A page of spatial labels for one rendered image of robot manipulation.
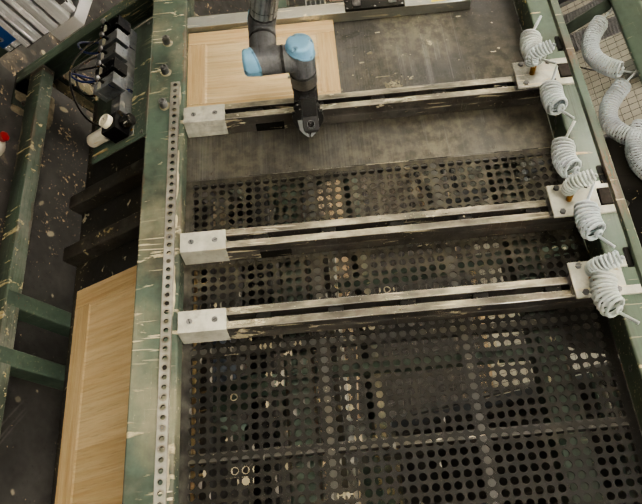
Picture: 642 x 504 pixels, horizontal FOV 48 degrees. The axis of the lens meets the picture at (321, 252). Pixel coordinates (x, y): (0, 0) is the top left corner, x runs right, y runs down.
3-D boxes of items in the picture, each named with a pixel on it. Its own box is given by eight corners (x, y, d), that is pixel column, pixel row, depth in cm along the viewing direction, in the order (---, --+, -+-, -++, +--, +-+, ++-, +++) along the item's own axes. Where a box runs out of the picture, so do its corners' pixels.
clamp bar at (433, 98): (188, 117, 226) (170, 63, 205) (567, 81, 224) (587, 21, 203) (188, 143, 221) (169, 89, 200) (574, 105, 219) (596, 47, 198)
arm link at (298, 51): (280, 32, 189) (312, 28, 189) (285, 63, 199) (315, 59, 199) (282, 53, 185) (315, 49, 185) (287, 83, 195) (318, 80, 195)
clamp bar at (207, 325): (184, 316, 192) (161, 274, 171) (629, 275, 190) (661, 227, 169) (183, 351, 187) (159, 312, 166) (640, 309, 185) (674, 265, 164)
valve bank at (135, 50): (71, 25, 242) (121, -10, 231) (104, 50, 252) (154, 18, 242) (55, 143, 217) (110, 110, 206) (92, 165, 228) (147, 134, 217)
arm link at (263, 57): (244, 53, 199) (283, 49, 199) (246, 84, 194) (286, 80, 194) (239, 32, 192) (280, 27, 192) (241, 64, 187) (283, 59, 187)
